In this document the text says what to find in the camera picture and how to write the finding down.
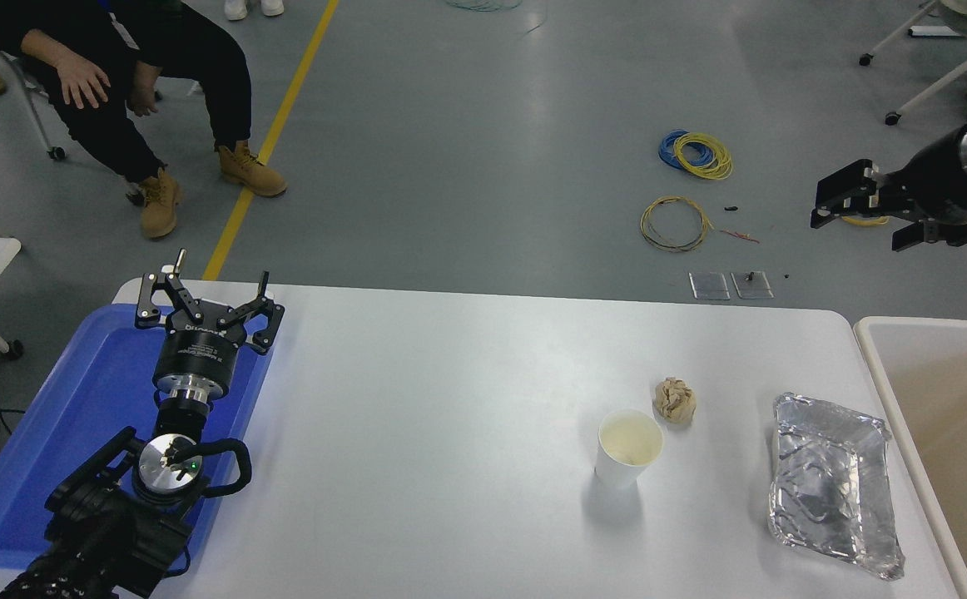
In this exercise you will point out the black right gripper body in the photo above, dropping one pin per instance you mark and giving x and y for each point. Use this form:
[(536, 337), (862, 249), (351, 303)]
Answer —
[(929, 183)]

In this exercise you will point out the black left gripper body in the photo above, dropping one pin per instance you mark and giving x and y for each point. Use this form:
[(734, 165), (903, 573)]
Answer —
[(199, 356)]

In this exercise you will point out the white paper cup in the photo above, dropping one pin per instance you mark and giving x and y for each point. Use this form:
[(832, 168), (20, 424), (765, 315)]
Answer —
[(617, 470)]

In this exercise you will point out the person's right forearm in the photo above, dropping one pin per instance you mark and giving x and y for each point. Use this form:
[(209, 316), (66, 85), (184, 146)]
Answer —
[(47, 48)]

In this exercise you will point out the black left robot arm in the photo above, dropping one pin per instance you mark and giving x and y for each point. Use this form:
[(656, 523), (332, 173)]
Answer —
[(109, 532)]

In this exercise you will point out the person's left hand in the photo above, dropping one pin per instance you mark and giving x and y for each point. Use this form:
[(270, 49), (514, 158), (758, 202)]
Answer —
[(144, 91)]

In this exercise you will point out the person's right hand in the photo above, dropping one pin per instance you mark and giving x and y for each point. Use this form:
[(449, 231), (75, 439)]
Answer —
[(84, 81)]

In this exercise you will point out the white-framed wheeled chair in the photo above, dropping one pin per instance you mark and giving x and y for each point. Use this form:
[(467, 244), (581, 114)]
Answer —
[(962, 71)]

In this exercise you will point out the clear floor plate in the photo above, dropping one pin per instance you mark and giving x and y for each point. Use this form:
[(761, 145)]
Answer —
[(751, 289), (710, 287)]

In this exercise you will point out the blue plastic tray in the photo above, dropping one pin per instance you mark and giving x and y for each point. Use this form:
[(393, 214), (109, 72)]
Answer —
[(76, 416)]

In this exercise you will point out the large pale bin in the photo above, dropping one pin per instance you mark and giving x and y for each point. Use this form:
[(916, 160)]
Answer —
[(949, 416)]

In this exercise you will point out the grey wheeled chair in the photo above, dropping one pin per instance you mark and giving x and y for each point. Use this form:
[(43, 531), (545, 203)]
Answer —
[(34, 108)]

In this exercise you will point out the crumpled tan paper ball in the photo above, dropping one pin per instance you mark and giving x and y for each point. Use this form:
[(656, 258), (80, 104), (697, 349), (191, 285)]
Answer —
[(675, 401)]

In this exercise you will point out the crumpled silver foil tray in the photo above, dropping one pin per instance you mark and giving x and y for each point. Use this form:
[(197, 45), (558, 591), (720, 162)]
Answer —
[(833, 491)]

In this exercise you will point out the person's white shoe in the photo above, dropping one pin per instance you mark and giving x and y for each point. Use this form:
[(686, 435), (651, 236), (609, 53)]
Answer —
[(271, 7), (235, 8)]

